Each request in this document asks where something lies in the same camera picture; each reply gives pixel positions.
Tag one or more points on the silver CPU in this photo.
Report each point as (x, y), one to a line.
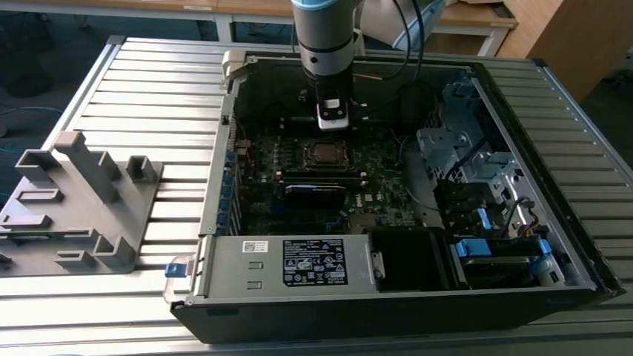
(330, 153)

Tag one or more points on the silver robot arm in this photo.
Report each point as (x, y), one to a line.
(322, 44)

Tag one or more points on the CPU socket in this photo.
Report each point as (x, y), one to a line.
(328, 167)

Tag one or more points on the black RAM slot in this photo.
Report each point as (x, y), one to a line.
(322, 172)

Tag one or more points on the beige case latch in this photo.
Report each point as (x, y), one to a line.
(231, 59)

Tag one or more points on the metal drive cage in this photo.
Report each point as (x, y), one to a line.
(440, 142)

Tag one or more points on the green motherboard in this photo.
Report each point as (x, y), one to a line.
(391, 193)

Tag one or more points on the black graphics card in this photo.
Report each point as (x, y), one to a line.
(314, 204)

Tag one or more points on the wooden desk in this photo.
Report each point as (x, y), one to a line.
(123, 4)
(487, 20)

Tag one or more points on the brown chipset heatsink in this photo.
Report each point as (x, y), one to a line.
(362, 221)

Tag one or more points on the blue disk carrier clip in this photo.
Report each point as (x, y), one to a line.
(484, 219)

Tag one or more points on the wooden cabinet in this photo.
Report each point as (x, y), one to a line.
(568, 37)

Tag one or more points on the hard disk in blue carrier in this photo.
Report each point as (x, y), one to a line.
(472, 247)

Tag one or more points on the silver power supply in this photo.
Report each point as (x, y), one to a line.
(232, 267)

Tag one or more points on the blue case latch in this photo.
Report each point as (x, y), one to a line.
(175, 269)

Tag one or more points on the grey parts rack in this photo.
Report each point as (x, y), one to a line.
(90, 207)

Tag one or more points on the black PC case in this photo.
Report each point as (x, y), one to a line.
(346, 319)

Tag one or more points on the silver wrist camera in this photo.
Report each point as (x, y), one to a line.
(332, 118)

